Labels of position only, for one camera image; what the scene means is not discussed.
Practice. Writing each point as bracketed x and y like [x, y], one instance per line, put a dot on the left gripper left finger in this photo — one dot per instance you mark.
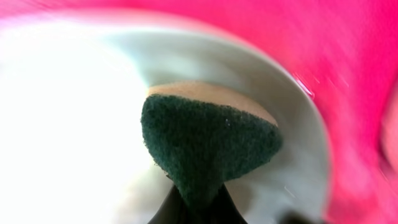
[172, 211]

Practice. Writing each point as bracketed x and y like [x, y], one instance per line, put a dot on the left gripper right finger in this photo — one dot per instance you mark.
[225, 211]

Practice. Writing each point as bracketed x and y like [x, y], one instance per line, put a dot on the green yellow sponge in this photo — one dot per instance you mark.
[203, 135]

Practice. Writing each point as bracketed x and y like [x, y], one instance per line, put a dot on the light blue plate front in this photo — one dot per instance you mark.
[72, 88]

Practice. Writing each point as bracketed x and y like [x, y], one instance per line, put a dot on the red plastic tray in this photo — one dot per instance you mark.
[344, 52]

